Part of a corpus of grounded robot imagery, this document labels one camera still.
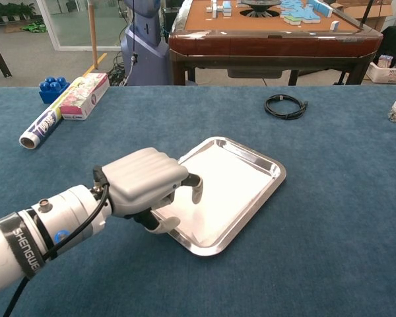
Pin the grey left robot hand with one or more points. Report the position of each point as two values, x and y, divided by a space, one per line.
142 178

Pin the white paper sheet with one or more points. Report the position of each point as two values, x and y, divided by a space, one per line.
231 185

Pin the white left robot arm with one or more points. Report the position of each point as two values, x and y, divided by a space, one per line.
69 211

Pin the floral pink white carton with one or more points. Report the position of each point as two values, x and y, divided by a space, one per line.
85 95

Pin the cling wrap roll blue print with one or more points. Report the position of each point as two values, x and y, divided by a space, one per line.
41 127

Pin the blue toy building brick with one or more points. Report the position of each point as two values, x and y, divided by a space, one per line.
52 87

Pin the purple blue machine base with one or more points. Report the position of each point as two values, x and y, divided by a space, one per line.
145 49

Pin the silver metal tray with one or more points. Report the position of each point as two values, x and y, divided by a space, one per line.
280 175

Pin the wooden pole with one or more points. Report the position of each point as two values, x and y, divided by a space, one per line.
92 33

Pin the brown mahjong table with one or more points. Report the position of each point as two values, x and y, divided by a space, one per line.
267 43

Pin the green item on floor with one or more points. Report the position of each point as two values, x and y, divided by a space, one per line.
34 27

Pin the small mahjong tile stack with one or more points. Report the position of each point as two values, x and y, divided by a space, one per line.
219 9

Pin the black mahjong table dial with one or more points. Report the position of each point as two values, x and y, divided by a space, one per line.
260 5

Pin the row of potted plants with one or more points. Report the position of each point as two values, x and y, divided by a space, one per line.
10 11

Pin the large mahjong tile pile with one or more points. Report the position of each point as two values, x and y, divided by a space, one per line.
300 13

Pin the single blue white mahjong tile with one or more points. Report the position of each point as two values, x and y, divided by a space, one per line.
334 25

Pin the white plastic crate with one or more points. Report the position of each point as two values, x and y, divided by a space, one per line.
382 76

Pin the small carton in crate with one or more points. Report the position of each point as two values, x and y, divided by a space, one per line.
385 61

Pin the thin black pole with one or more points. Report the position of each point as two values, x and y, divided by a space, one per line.
366 14

